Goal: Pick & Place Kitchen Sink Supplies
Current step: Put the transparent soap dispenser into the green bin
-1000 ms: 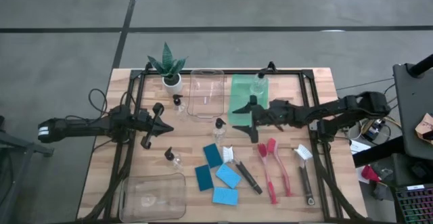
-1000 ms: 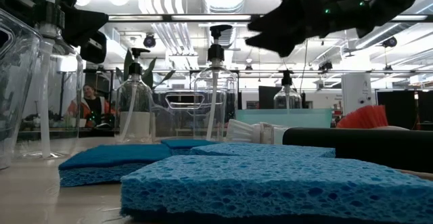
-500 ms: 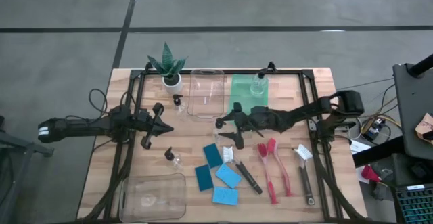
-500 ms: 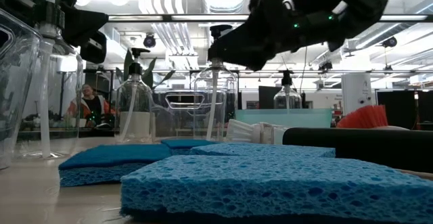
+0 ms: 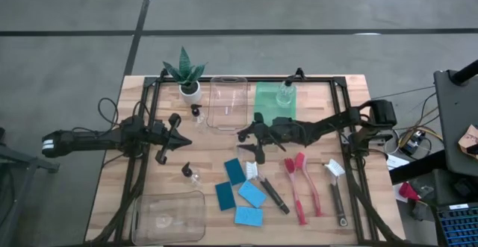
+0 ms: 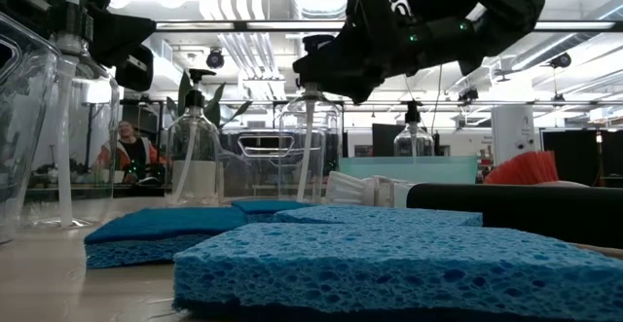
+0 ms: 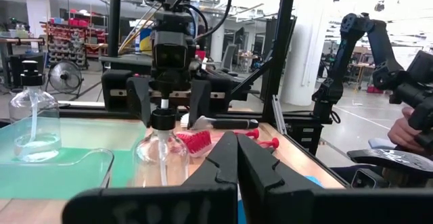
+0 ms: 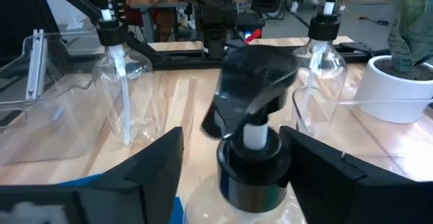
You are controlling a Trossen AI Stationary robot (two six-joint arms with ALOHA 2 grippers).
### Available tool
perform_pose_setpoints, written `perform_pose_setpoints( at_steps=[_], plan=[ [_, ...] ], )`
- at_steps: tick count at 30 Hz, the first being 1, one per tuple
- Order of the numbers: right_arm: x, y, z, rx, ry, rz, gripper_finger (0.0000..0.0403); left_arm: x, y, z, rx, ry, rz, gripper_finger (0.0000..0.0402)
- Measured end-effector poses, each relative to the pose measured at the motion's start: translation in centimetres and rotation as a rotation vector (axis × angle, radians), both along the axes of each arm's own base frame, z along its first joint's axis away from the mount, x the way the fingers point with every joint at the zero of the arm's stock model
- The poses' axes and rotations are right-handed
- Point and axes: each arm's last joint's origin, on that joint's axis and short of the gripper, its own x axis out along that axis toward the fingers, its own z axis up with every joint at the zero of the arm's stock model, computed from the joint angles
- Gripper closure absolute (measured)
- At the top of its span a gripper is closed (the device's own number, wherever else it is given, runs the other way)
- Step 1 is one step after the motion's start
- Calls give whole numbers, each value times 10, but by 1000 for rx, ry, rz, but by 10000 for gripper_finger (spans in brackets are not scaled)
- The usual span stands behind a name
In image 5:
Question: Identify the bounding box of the white brush black handle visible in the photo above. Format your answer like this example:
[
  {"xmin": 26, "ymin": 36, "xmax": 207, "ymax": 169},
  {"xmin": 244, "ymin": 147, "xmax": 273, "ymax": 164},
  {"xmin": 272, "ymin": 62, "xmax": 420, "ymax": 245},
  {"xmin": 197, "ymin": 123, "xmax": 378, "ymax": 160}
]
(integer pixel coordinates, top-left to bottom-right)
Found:
[
  {"xmin": 244, "ymin": 160, "xmax": 291, "ymax": 216},
  {"xmin": 323, "ymin": 158, "xmax": 350, "ymax": 228}
]

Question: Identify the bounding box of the dark grey side desk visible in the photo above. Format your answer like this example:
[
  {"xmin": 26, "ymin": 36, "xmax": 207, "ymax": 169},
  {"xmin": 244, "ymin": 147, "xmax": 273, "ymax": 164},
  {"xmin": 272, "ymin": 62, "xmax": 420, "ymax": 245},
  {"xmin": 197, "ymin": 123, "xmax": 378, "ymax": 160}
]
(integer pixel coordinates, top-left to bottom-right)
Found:
[{"xmin": 433, "ymin": 69, "xmax": 478, "ymax": 178}]

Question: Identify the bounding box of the white paper sheet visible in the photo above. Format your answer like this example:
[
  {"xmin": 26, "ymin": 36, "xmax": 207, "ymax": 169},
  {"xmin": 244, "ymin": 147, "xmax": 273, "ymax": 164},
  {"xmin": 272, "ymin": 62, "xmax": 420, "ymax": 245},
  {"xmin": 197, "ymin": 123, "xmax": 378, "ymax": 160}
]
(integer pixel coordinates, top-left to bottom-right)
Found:
[{"xmin": 385, "ymin": 152, "xmax": 412, "ymax": 172}]

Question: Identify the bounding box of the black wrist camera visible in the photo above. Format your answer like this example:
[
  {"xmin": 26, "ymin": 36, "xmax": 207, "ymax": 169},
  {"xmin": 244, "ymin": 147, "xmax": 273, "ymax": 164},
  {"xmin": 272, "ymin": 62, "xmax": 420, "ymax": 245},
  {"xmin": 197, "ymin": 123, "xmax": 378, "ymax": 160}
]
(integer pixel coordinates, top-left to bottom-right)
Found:
[
  {"xmin": 150, "ymin": 119, "xmax": 167, "ymax": 137},
  {"xmin": 273, "ymin": 116, "xmax": 296, "ymax": 130}
]

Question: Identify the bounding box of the grey metal stand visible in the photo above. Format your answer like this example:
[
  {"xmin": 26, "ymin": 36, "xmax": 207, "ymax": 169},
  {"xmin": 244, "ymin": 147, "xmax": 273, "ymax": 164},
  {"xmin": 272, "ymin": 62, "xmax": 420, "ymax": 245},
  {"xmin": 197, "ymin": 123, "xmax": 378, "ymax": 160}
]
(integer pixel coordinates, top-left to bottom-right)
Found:
[{"xmin": 0, "ymin": 126, "xmax": 61, "ymax": 247}]

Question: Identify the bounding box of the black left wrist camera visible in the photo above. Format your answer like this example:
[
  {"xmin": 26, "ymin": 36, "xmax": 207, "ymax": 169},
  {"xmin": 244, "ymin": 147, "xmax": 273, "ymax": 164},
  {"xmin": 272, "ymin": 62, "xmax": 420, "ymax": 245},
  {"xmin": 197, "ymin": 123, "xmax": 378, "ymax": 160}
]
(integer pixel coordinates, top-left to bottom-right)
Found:
[{"xmin": 150, "ymin": 119, "xmax": 167, "ymax": 137}]

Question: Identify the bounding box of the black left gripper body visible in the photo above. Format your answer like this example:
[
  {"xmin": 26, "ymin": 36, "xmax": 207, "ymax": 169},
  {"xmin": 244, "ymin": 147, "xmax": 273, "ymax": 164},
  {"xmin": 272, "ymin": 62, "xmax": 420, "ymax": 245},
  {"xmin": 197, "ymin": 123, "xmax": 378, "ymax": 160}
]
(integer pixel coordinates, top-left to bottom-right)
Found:
[{"xmin": 150, "ymin": 113, "xmax": 183, "ymax": 166}]

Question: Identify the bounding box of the black desk leg beam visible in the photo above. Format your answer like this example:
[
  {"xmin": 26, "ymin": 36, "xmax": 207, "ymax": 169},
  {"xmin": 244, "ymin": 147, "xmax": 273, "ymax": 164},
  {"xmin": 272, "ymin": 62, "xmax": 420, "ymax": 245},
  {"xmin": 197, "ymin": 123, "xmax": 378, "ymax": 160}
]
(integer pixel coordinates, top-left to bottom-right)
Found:
[{"xmin": 388, "ymin": 150, "xmax": 450, "ymax": 186}]

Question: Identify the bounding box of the brown cardboard piece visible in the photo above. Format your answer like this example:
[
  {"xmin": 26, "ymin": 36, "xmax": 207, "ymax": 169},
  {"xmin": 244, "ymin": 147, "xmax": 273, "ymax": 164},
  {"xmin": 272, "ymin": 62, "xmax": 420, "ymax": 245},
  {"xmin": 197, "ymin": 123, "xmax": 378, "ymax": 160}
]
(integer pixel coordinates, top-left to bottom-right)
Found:
[{"xmin": 457, "ymin": 124, "xmax": 478, "ymax": 151}]

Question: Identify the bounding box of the snake plant in white pot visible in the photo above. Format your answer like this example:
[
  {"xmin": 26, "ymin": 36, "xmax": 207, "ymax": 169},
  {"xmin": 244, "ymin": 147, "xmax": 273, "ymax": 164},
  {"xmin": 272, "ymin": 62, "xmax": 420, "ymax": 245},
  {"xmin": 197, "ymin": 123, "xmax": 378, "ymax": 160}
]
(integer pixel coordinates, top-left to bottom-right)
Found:
[{"xmin": 162, "ymin": 46, "xmax": 208, "ymax": 106}]

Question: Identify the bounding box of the red bristle dish brush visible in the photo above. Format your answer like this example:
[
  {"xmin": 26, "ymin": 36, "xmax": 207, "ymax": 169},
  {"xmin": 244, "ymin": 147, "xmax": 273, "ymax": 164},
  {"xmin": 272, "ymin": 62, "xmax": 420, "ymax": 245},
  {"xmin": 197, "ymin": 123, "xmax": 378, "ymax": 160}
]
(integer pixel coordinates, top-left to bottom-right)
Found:
[
  {"xmin": 283, "ymin": 157, "xmax": 308, "ymax": 226},
  {"xmin": 294, "ymin": 151, "xmax": 324, "ymax": 218}
]

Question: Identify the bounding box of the blue kitchen sponge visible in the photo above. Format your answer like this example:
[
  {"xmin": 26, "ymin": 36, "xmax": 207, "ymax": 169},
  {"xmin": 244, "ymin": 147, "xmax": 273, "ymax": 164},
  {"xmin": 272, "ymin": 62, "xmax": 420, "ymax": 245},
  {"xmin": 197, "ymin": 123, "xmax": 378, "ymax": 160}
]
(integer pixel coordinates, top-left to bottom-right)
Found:
[
  {"xmin": 234, "ymin": 205, "xmax": 264, "ymax": 228},
  {"xmin": 237, "ymin": 180, "xmax": 268, "ymax": 209},
  {"xmin": 223, "ymin": 157, "xmax": 248, "ymax": 187},
  {"xmin": 214, "ymin": 181, "xmax": 238, "ymax": 212}
]

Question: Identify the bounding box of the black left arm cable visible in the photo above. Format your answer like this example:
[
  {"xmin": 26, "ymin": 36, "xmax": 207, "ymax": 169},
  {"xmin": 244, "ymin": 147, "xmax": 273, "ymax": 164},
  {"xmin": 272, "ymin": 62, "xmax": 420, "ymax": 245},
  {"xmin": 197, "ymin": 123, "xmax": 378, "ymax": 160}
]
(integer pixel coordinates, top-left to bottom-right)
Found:
[{"xmin": 97, "ymin": 97, "xmax": 125, "ymax": 129}]

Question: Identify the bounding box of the black diagonal frame strut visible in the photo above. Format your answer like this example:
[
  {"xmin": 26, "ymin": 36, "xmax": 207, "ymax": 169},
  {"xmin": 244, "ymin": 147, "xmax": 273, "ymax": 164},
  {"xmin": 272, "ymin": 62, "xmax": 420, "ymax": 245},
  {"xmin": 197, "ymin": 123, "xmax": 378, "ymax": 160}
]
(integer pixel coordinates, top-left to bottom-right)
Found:
[
  {"xmin": 349, "ymin": 172, "xmax": 406, "ymax": 246},
  {"xmin": 95, "ymin": 172, "xmax": 149, "ymax": 246}
]

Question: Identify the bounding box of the black electronics box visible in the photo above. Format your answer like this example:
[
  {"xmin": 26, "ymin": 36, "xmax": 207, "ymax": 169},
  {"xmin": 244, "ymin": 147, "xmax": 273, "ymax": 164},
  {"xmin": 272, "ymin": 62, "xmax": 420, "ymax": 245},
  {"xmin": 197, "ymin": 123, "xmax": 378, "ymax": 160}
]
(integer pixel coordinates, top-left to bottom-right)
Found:
[{"xmin": 398, "ymin": 128, "xmax": 427, "ymax": 158}]

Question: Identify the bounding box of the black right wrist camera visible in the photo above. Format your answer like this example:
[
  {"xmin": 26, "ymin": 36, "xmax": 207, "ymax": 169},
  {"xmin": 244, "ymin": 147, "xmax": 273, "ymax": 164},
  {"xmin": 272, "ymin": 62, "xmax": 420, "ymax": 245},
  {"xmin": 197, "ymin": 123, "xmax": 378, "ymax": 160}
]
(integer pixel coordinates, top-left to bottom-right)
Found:
[{"xmin": 273, "ymin": 116, "xmax": 296, "ymax": 130}]

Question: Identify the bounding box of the black aluminium table frame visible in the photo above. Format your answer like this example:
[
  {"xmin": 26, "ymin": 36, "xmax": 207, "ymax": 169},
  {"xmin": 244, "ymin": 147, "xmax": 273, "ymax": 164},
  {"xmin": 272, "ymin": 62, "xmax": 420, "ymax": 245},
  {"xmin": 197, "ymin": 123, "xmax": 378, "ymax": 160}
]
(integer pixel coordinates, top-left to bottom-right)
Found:
[{"xmin": 114, "ymin": 67, "xmax": 379, "ymax": 246}]

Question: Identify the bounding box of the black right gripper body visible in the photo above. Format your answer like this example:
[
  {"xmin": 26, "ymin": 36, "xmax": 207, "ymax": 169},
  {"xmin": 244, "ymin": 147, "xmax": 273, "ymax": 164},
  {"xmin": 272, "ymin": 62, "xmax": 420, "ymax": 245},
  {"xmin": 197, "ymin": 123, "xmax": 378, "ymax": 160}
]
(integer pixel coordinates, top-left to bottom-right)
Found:
[{"xmin": 254, "ymin": 112, "xmax": 298, "ymax": 166}]

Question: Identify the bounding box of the black desk pole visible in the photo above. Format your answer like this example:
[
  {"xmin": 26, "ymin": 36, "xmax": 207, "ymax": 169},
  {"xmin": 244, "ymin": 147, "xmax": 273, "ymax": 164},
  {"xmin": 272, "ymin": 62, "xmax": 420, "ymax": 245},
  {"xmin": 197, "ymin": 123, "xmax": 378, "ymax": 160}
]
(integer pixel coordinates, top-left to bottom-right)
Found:
[{"xmin": 449, "ymin": 59, "xmax": 478, "ymax": 87}]

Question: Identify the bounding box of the blue storage crate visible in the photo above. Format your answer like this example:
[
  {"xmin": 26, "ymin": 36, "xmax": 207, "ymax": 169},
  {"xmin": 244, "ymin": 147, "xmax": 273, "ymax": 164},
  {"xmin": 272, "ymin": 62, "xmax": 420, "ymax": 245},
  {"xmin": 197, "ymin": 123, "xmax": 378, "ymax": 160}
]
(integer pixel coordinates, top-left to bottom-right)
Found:
[{"xmin": 435, "ymin": 202, "xmax": 478, "ymax": 247}]

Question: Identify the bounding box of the green translucent tray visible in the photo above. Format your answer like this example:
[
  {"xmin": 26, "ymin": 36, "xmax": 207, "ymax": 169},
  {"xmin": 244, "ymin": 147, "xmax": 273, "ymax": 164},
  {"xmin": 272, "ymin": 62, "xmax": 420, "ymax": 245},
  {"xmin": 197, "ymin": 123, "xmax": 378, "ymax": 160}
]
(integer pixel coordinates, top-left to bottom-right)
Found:
[{"xmin": 253, "ymin": 81, "xmax": 299, "ymax": 126}]

